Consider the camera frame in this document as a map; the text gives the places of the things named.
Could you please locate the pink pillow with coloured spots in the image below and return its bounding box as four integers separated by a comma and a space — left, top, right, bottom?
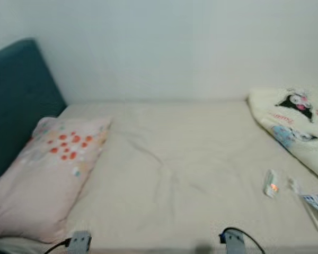
0, 116, 113, 244

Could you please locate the white plastic wrapper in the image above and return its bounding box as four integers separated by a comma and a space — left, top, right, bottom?
287, 177, 303, 195

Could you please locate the cream cartoon print quilt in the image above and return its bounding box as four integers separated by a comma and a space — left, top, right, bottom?
249, 87, 318, 186

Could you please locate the teal fabric headboard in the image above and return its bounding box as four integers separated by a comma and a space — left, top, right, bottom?
0, 38, 67, 183

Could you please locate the mattress with cream sheet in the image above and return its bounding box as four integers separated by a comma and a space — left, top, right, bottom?
0, 99, 318, 249

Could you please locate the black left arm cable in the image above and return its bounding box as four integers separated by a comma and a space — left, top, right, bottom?
43, 238, 71, 254

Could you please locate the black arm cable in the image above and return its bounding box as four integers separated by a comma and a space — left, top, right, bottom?
43, 238, 71, 254
220, 227, 266, 254

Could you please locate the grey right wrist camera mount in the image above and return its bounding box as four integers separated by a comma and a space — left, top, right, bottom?
223, 231, 249, 254

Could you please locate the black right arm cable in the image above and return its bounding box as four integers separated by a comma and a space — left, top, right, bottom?
220, 227, 266, 254

